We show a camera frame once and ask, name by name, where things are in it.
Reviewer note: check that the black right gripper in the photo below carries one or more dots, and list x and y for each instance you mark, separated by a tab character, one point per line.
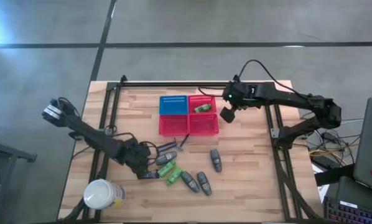
235	93

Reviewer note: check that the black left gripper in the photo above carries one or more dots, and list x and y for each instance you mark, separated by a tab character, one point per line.
137	157

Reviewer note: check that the dark blue toiletry tube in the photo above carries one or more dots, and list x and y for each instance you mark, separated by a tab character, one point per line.
153	175

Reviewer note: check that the green travel bottle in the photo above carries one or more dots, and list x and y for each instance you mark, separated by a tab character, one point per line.
202	108
166	169
174	176

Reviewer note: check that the grey deodorant bottle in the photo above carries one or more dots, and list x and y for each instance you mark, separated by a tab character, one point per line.
216	160
204	183
190	181
166	158

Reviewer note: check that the dark razor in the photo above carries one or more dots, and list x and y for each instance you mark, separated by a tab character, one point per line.
184	140

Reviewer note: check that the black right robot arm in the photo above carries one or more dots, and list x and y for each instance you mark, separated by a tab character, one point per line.
298	99

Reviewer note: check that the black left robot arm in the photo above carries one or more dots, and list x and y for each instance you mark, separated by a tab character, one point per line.
89	133

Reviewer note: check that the white wipes canister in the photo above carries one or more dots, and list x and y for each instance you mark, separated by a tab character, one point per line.
100	194

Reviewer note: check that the blue plastic basket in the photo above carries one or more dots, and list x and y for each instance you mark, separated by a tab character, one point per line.
173	105

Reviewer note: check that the black metal stand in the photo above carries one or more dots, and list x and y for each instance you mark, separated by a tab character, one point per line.
5	152

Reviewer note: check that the grey laptop case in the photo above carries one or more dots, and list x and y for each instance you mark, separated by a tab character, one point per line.
371	146

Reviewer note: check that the black equipment case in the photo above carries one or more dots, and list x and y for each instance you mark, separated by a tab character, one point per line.
360	191

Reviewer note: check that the backlit keyboard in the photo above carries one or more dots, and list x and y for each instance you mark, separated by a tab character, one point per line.
354	214

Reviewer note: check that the grey metal bracket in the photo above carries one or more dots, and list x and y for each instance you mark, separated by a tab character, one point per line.
274	133

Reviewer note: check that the black aluminium table frame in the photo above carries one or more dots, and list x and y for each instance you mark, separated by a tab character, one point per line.
113	109

